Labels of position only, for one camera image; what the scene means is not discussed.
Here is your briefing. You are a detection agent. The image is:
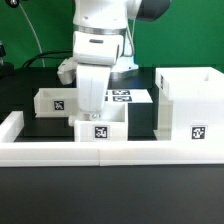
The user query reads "white U-shaped boundary frame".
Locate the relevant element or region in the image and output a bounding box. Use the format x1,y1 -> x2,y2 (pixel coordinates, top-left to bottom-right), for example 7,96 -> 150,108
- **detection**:
0,111 -> 224,167

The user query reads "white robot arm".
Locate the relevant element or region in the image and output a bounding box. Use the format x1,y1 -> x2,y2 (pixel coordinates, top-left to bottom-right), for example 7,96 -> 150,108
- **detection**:
58,0 -> 171,119

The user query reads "black camera stand left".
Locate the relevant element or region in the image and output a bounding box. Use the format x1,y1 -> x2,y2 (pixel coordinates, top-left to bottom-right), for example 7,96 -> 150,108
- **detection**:
0,41 -> 14,79

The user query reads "white drawer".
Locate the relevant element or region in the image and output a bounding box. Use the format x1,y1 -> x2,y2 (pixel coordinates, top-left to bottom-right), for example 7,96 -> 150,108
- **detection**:
34,88 -> 78,118
68,103 -> 128,142

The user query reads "black cable bundle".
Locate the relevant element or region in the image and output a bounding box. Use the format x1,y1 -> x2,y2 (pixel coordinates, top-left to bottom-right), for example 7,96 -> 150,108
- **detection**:
21,49 -> 75,69

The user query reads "white front drawer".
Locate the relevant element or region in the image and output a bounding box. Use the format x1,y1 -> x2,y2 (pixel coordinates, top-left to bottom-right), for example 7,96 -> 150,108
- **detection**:
68,103 -> 128,142

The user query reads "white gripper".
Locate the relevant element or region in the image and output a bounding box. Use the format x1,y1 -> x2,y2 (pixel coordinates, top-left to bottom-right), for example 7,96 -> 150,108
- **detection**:
57,31 -> 124,114

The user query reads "white fiducial marker sheet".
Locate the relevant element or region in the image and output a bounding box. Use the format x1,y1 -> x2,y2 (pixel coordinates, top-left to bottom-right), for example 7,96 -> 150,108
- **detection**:
105,89 -> 152,103

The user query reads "grey thin cable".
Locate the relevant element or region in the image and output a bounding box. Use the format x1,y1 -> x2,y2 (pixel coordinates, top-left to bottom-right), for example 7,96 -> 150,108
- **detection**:
18,3 -> 46,68

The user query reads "white rear drawer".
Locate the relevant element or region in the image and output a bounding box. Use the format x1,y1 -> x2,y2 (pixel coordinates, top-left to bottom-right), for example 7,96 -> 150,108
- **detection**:
34,88 -> 78,118

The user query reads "white drawer cabinet box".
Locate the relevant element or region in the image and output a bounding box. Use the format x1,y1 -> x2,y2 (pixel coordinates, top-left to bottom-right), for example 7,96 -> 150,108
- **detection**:
154,67 -> 224,142

